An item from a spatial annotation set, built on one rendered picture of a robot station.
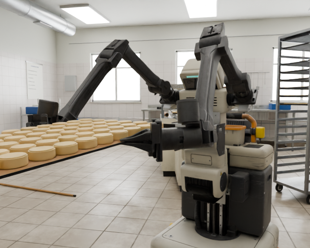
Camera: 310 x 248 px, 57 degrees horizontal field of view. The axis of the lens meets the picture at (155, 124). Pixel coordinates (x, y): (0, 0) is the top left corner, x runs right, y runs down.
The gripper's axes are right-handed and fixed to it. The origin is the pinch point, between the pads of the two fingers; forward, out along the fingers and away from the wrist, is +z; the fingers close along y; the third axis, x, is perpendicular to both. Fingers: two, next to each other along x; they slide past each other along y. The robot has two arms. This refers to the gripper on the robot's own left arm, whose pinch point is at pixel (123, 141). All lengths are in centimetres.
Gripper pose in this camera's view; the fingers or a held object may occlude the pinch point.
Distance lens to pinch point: 71.4
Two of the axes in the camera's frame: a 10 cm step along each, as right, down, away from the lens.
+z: -9.8, 0.5, -2.0
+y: 0.2, 9.9, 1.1
